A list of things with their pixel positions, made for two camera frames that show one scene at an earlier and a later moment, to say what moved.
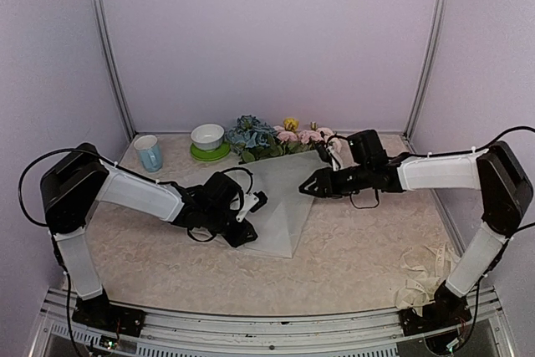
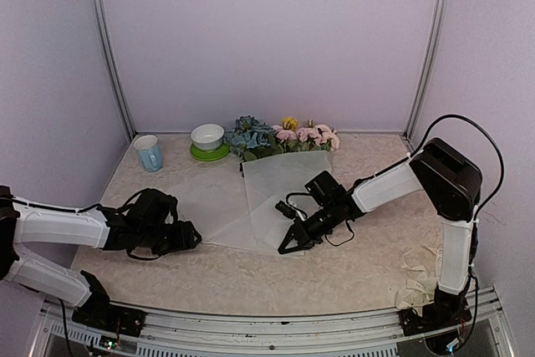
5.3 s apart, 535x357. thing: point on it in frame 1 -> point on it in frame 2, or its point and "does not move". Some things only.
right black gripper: (321, 177) -> (306, 240)
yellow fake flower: (291, 124) does not move
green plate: (210, 155) does not move
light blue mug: (150, 152) does not move
